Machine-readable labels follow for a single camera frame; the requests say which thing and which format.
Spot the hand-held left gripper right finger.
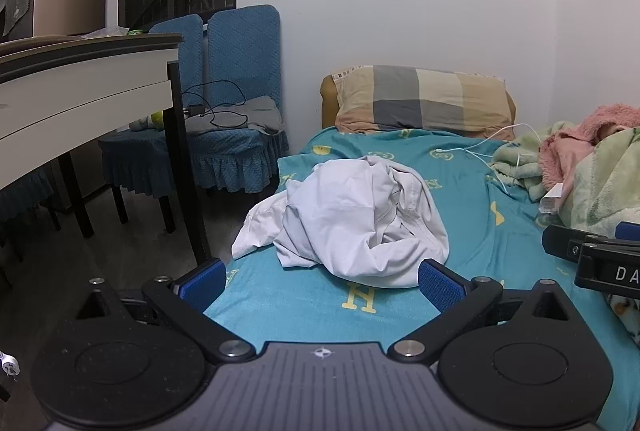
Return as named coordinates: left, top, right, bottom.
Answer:
left=387, top=260, right=577, bottom=366

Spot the grey cloth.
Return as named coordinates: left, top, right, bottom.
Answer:
left=185, top=96, right=286, bottom=135

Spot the white charging cable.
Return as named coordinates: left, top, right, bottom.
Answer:
left=434, top=124, right=543, bottom=198

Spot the teal printed bed sheet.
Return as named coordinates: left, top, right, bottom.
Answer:
left=202, top=127, right=640, bottom=347

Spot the pink fleece blanket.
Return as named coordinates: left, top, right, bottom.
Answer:
left=539, top=104, right=640, bottom=203

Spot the white garment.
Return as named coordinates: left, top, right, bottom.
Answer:
left=231, top=155, right=451, bottom=289

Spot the clear plastic bag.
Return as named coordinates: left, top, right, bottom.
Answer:
left=81, top=25, right=131, bottom=40

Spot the black charger cable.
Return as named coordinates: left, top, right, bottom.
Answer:
left=181, top=80, right=248, bottom=130

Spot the white paper tag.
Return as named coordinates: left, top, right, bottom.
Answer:
left=537, top=184, right=566, bottom=215

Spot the white desk with black legs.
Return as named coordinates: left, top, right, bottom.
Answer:
left=0, top=32, right=213, bottom=264

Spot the brown pillow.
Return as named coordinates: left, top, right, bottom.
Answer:
left=320, top=74, right=518, bottom=132

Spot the yellow green toy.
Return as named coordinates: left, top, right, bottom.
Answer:
left=129, top=110, right=168, bottom=132

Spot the pile of blankets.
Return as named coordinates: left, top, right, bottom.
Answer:
left=490, top=120, right=640, bottom=239

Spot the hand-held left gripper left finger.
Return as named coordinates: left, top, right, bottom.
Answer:
left=74, top=257, right=257, bottom=364

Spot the plaid pillow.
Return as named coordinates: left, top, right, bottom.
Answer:
left=332, top=65, right=516, bottom=134

